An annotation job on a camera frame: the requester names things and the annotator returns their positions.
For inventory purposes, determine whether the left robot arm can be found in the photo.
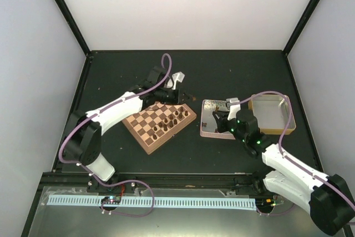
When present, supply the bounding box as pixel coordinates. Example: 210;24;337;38
58;66;185;192

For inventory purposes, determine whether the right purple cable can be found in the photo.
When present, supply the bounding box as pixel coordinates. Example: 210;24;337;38
238;91;355;225

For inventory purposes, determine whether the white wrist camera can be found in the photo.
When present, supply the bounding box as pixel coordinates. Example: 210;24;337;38
226;98;241;120
164;72;185;90

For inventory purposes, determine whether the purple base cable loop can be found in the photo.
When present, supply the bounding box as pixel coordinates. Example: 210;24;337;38
91;179;155;218

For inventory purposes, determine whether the black frame post left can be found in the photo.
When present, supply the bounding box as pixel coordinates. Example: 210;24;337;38
54;0;90;56

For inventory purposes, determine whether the black frame post right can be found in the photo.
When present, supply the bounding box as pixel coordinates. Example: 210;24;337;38
283;0;320;56

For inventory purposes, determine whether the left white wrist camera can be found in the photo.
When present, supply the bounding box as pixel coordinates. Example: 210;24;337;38
164;72;185;90

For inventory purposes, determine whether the pink metal tin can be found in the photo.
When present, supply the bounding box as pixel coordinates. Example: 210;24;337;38
200;99;235;140

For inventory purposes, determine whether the wooden chess board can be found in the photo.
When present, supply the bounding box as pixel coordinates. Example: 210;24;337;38
123;102;197;155

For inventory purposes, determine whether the gold metal tin lid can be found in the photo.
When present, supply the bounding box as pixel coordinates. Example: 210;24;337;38
248;94;290;135

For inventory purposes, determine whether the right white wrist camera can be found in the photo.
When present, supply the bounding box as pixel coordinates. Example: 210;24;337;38
226;98;241;120

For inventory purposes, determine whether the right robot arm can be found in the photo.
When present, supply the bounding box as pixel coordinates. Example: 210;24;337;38
212;109;354;236

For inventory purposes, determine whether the light blue cable duct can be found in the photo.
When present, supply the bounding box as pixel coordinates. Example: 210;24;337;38
47;195;256;211

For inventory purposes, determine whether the black frame post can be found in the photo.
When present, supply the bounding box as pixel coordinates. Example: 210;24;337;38
54;0;90;56
283;0;320;56

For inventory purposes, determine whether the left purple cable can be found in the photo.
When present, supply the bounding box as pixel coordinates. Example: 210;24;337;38
58;53;174;188

